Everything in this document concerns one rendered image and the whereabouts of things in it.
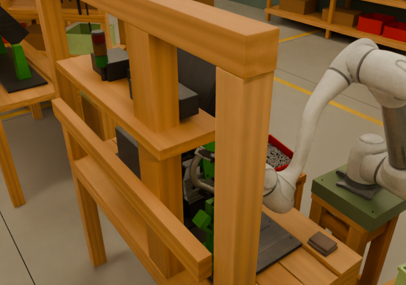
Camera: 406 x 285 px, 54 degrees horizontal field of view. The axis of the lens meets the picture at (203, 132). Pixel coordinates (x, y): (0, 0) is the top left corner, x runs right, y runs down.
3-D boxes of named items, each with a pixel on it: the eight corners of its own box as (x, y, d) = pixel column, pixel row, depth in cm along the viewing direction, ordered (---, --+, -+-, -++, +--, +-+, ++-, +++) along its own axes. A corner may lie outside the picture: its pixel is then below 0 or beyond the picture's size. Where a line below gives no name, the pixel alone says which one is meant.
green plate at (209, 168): (215, 166, 193) (208, 125, 186) (225, 171, 186) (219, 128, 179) (195, 175, 187) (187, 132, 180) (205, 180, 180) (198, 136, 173)
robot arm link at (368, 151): (360, 163, 206) (368, 125, 196) (391, 180, 193) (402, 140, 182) (338, 172, 199) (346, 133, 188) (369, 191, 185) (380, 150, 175)
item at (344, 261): (170, 135, 276) (168, 116, 268) (356, 282, 170) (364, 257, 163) (151, 142, 268) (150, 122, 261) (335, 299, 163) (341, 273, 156)
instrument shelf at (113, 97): (109, 57, 192) (108, 49, 190) (227, 136, 129) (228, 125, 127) (57, 69, 180) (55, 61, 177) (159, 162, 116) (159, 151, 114)
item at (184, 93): (174, 97, 140) (173, 78, 136) (199, 113, 129) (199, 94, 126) (156, 102, 136) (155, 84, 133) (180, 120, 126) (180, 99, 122)
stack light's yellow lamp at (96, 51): (104, 51, 156) (103, 40, 154) (109, 55, 153) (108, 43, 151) (92, 54, 154) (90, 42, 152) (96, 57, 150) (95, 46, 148)
